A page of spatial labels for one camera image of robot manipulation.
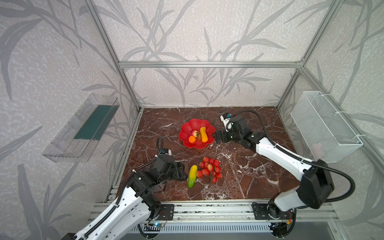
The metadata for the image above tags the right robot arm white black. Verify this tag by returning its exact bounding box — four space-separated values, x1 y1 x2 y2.
214 113 334 215

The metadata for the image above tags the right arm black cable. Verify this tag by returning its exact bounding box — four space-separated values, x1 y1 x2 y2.
232 109 356 203

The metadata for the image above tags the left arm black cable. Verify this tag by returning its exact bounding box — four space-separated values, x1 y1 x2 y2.
115 136 165 208

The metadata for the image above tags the white wire mesh basket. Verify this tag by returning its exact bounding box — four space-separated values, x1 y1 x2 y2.
291 91 363 163

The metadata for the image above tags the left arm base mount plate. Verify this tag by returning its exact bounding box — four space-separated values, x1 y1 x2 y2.
150 204 175 221

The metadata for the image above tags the red flower-shaped fruit bowl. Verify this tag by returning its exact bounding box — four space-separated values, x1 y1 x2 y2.
179 119 216 149

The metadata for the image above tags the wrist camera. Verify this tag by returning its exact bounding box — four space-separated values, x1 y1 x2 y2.
220 113 232 132
160 148 172 156

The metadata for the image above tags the green circuit board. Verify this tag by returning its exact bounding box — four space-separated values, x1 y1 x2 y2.
145 222 166 232

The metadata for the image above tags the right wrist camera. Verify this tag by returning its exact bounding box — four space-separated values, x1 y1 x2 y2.
220 113 232 132

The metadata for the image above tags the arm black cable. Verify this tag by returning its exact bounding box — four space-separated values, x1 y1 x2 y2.
115 136 165 208
232 109 356 203

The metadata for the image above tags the yellow green mango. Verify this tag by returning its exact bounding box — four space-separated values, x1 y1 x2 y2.
188 165 198 189

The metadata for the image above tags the red grape bunch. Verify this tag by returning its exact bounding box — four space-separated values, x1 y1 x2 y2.
195 157 223 183

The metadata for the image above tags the aluminium front rail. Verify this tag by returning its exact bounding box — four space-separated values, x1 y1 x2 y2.
86 201 340 224

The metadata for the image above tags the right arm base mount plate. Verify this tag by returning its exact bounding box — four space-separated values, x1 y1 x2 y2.
251 203 294 221

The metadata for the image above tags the red peach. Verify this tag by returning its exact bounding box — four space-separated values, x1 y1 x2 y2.
191 130 200 139

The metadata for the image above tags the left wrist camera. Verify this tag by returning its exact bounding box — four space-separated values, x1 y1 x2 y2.
160 148 172 156

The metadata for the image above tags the yellow orange banana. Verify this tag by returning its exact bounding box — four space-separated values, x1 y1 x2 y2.
200 127 209 143

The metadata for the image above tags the small orange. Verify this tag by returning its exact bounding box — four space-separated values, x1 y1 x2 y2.
188 136 196 144

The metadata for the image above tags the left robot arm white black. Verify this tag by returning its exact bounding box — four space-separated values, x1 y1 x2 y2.
63 154 187 240

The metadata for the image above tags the dark avocado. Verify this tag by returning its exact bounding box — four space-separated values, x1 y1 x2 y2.
178 173 188 182

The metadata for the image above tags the clear plastic wall bin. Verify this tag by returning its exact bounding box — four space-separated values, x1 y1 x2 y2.
42 94 120 163

